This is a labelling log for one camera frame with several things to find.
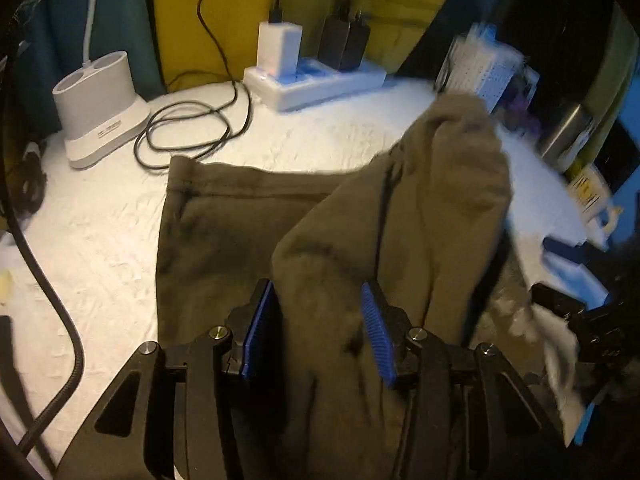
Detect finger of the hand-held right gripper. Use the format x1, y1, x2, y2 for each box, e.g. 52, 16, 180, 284
531, 284, 587, 318
544, 237, 587, 265

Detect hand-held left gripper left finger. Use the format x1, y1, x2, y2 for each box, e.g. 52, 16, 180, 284
57, 277, 276, 480

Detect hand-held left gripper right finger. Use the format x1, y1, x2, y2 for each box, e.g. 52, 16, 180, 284
360, 280, 571, 480

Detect olive brown pants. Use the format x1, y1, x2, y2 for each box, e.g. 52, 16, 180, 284
155, 94, 586, 480

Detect white mug with yellow print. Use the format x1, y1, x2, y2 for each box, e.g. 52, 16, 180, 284
565, 162, 626, 237

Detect black screen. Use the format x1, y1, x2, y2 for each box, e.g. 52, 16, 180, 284
595, 120, 637, 196

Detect metal bottle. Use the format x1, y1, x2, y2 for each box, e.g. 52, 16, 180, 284
537, 102, 596, 162

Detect purple packet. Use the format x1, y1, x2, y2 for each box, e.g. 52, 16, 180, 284
500, 67, 543, 136

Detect olive yellow curtain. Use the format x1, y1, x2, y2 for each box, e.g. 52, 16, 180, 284
580, 5, 640, 171

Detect white perforated basket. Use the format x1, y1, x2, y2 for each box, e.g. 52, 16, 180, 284
435, 22, 523, 111

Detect white power strip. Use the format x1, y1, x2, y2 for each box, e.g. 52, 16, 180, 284
243, 57, 388, 112

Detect dark round object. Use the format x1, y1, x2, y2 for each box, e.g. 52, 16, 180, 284
15, 140, 49, 214

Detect white charger block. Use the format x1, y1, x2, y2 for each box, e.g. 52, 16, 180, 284
257, 21, 304, 79

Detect black power adapter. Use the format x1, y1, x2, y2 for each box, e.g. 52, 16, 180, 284
345, 9, 372, 71
320, 10, 351, 70

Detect teal curtain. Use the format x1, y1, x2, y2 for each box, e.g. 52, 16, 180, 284
30, 0, 166, 136

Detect thick black braided cable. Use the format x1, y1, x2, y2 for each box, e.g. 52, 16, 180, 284
0, 10, 84, 461

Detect thin black cable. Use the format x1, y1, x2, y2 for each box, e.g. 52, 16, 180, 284
134, 0, 282, 172

